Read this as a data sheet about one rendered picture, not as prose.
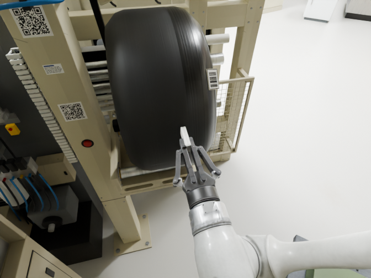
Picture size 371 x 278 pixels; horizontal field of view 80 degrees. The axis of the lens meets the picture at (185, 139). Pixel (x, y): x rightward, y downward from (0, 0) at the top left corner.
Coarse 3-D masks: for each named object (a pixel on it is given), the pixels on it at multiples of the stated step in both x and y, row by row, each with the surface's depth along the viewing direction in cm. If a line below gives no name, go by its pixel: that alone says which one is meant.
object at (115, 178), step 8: (112, 120) 115; (112, 128) 111; (112, 136) 107; (112, 144) 103; (112, 152) 100; (112, 160) 97; (120, 160) 109; (112, 168) 94; (120, 168) 104; (112, 176) 91; (120, 184) 96
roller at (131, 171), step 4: (184, 164) 100; (192, 164) 102; (124, 168) 97; (128, 168) 97; (132, 168) 97; (136, 168) 97; (164, 168) 99; (168, 168) 99; (172, 168) 100; (120, 172) 96; (124, 172) 96; (128, 172) 96; (132, 172) 96; (136, 172) 97; (140, 172) 97; (144, 172) 97; (148, 172) 98; (152, 172) 99; (120, 176) 96; (124, 176) 96; (128, 176) 97; (132, 176) 97
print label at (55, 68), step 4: (56, 64) 65; (60, 64) 65; (44, 68) 65; (48, 68) 65; (52, 68) 65; (56, 68) 66; (60, 68) 66; (48, 72) 66; (52, 72) 66; (56, 72) 66; (60, 72) 67; (64, 72) 67
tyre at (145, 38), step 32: (128, 32) 62; (160, 32) 63; (192, 32) 64; (128, 64) 59; (160, 64) 60; (192, 64) 62; (128, 96) 60; (160, 96) 61; (192, 96) 63; (128, 128) 64; (160, 128) 64; (192, 128) 67; (160, 160) 74; (192, 160) 80
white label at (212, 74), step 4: (212, 68) 64; (216, 68) 65; (208, 72) 64; (212, 72) 64; (216, 72) 65; (208, 76) 64; (212, 76) 64; (216, 76) 65; (208, 80) 64; (212, 80) 65; (216, 80) 65; (208, 84) 64; (212, 84) 65; (216, 84) 65; (208, 88) 64; (212, 88) 65; (216, 88) 66
